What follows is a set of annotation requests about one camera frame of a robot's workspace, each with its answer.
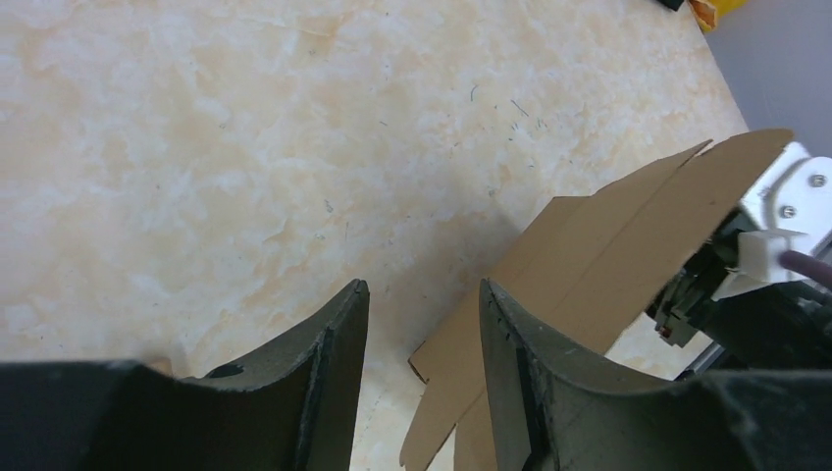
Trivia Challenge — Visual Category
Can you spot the yellow cloth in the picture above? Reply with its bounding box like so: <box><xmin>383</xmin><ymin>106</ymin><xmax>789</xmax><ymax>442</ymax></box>
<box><xmin>687</xmin><ymin>0</ymin><xmax>748</xmax><ymax>33</ymax></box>

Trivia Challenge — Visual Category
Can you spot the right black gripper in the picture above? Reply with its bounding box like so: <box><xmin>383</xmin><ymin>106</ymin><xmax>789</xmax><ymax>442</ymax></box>
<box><xmin>647</xmin><ymin>209</ymin><xmax>831</xmax><ymax>369</ymax></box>

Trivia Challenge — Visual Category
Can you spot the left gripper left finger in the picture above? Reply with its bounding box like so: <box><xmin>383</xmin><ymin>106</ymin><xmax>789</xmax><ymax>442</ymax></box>
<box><xmin>1</xmin><ymin>280</ymin><xmax>370</xmax><ymax>470</ymax></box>

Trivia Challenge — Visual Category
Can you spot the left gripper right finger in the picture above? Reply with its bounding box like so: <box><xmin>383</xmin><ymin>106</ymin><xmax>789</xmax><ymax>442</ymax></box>
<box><xmin>479</xmin><ymin>280</ymin><xmax>831</xmax><ymax>470</ymax></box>

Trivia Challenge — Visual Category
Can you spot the black cloth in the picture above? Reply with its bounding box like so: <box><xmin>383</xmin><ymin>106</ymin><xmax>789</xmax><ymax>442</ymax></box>
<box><xmin>656</xmin><ymin>0</ymin><xmax>685</xmax><ymax>12</ymax></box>

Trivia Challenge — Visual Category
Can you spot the brown cardboard box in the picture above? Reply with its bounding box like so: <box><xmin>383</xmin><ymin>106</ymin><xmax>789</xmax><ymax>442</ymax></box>
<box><xmin>399</xmin><ymin>129</ymin><xmax>794</xmax><ymax>470</ymax></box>

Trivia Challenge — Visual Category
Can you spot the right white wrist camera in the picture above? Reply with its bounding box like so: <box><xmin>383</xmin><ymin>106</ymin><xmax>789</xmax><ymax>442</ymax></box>
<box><xmin>711</xmin><ymin>141</ymin><xmax>831</xmax><ymax>301</ymax></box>

